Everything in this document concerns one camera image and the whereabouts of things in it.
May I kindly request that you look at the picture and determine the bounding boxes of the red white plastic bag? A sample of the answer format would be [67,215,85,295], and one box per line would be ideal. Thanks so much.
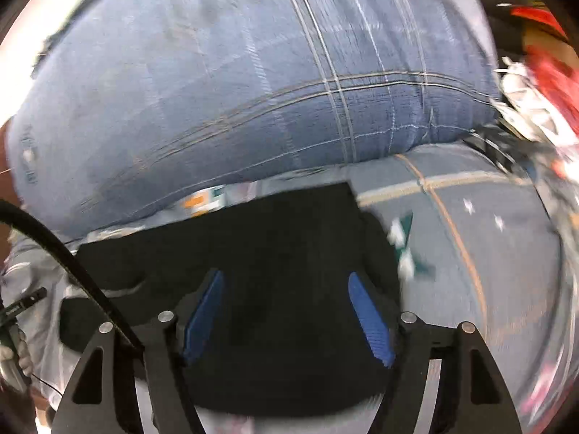
[493,4,579,182]

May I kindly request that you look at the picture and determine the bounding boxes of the blue plaid pillow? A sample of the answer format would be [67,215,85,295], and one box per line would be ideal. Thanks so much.
[9,0,503,240]

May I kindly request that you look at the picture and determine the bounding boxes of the grey star print bedsheet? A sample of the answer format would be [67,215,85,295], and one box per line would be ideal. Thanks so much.
[0,142,571,434]

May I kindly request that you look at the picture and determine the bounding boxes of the brown headboard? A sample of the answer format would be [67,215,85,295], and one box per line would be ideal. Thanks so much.
[0,124,21,209]

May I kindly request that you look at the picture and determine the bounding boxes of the person's left hand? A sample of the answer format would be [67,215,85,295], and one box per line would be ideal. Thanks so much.
[0,344,33,377]

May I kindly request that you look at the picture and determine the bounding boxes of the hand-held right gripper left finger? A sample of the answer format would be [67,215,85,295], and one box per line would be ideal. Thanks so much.
[52,269,224,434]

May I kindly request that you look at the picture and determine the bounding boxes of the black pants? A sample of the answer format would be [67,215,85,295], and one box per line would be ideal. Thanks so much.
[61,181,403,417]

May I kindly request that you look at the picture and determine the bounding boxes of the black cable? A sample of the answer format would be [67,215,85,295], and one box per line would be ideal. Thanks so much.
[0,199,146,356]

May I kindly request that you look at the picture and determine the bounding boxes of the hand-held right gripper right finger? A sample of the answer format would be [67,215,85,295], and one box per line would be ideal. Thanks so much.
[348,272,525,434]

